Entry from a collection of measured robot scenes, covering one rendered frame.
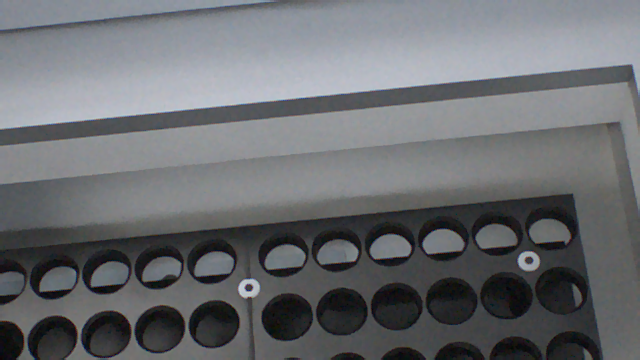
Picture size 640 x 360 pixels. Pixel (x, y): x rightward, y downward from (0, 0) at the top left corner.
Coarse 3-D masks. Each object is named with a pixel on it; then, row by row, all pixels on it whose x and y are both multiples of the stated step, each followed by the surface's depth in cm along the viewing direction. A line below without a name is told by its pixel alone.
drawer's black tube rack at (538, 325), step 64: (448, 256) 38; (0, 320) 35; (64, 320) 35; (128, 320) 34; (192, 320) 34; (256, 320) 34; (320, 320) 34; (384, 320) 37; (448, 320) 37; (512, 320) 33; (576, 320) 33
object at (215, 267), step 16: (272, 256) 41; (288, 256) 41; (304, 256) 41; (320, 256) 41; (336, 256) 40; (112, 272) 41; (128, 272) 41; (144, 272) 41; (160, 272) 41; (176, 272) 41; (208, 272) 41; (224, 272) 41; (0, 288) 41; (16, 288) 41; (48, 288) 41; (64, 288) 41
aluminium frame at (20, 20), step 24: (0, 0) 32; (24, 0) 32; (48, 0) 32; (72, 0) 32; (96, 0) 32; (120, 0) 32; (144, 0) 33; (168, 0) 33; (192, 0) 33; (216, 0) 33; (240, 0) 33; (264, 0) 33; (0, 24) 33; (24, 24) 33; (48, 24) 33
